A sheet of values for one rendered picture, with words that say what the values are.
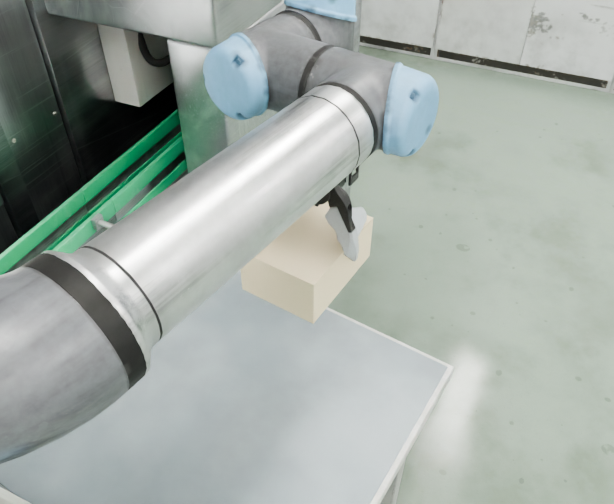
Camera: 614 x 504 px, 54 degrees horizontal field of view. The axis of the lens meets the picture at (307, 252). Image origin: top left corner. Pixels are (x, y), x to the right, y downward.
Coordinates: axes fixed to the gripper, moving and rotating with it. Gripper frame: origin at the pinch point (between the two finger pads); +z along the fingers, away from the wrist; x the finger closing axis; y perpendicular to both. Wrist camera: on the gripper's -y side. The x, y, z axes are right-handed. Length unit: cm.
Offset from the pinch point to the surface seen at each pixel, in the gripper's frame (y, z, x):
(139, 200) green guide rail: 11, 20, 48
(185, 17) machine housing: 19.7, -17.8, 37.0
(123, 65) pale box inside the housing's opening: 28, 1, 65
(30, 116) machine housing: 5, 3, 68
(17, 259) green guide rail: -15, 17, 52
